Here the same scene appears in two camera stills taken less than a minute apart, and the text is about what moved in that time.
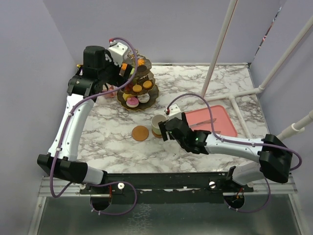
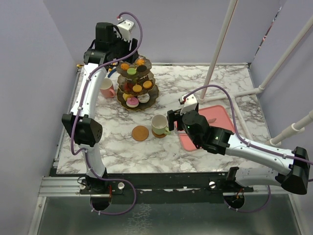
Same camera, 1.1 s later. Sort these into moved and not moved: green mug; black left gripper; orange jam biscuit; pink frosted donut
Moved: black left gripper
Not moved: orange jam biscuit; pink frosted donut; green mug
